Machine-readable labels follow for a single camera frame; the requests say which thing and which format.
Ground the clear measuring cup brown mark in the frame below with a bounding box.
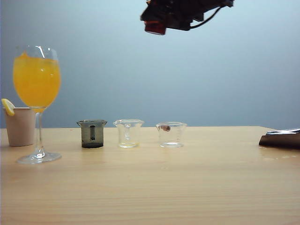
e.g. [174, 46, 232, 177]
[155, 121, 188, 149]

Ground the dark shiny foil-covered object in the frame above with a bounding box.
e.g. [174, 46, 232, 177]
[258, 128, 300, 150]

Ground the beige paper cup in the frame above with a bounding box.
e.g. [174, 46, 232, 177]
[3, 107, 37, 148]

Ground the dark grey measuring cup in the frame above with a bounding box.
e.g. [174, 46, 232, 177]
[76, 120, 108, 149]

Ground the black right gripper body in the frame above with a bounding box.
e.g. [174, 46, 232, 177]
[166, 0, 235, 31]

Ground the yellow lemon slice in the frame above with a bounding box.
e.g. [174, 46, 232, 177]
[1, 98, 16, 117]

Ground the amber measuring cup with grenadine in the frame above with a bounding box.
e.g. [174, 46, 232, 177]
[144, 20, 167, 36]

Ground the clear measuring cup yellowish residue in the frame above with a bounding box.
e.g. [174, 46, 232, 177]
[112, 119, 144, 149]

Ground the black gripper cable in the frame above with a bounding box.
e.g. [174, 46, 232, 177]
[189, 6, 224, 30]

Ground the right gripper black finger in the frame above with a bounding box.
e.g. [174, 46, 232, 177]
[140, 0, 172, 24]

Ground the wine glass with orange drink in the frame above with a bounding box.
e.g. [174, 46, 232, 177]
[13, 45, 63, 165]

